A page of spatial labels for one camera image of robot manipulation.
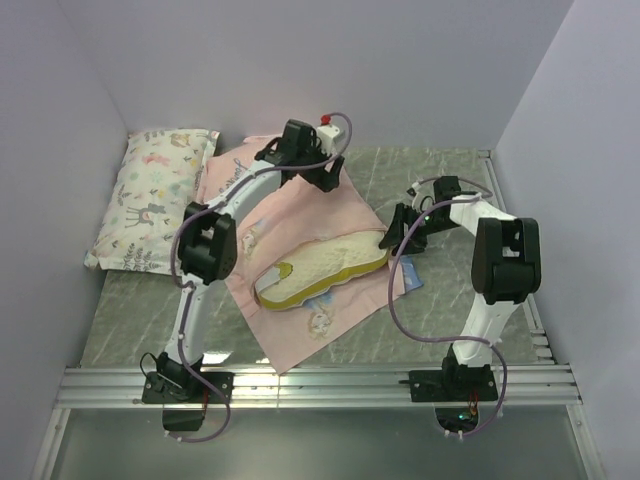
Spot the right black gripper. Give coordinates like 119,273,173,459
378,203,458,257

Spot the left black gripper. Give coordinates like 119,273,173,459
298,137,345,193

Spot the pink pillowcase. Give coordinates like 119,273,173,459
193,133,426,375

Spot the cream yellow-edged pillow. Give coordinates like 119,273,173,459
254,230,390,311

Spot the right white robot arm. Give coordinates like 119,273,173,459
379,176,542,403

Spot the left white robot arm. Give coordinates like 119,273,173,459
142,114,352,404

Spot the white patterned pillow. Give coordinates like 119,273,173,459
84,129,219,275

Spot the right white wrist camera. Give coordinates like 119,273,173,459
406,181,431,212

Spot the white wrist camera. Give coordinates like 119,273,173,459
316,114,346,155
406,181,431,212

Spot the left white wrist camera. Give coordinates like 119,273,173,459
316,114,346,155

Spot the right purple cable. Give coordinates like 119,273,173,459
387,177,509,436

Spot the purple cable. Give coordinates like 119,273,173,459
169,112,356,444
387,177,509,436

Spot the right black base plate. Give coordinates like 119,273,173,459
399,370,499,403

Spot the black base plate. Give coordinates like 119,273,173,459
141,371,235,405
399,370,499,403

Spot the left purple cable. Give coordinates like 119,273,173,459
169,112,356,444

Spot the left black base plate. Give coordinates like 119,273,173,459
141,371,235,405

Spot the aluminium mounting rail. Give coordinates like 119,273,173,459
54,364,582,410

